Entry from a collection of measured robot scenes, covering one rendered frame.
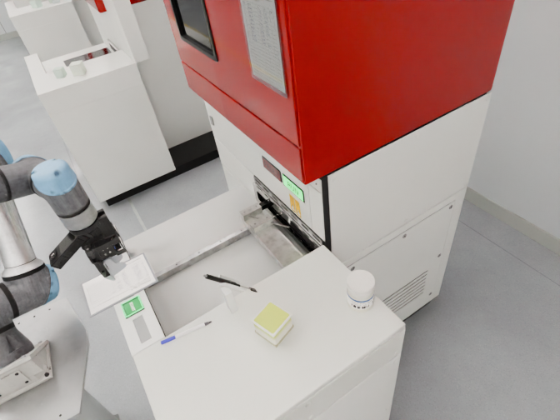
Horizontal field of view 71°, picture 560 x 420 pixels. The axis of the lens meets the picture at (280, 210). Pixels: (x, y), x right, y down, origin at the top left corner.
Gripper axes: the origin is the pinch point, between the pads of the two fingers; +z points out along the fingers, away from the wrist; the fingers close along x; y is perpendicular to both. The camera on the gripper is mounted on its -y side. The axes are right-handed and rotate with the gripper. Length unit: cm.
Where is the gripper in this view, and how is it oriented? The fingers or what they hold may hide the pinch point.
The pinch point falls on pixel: (109, 277)
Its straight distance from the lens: 113.9
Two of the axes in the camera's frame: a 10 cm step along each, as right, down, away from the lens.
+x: -5.3, -5.3, 6.6
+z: 1.2, 7.3, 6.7
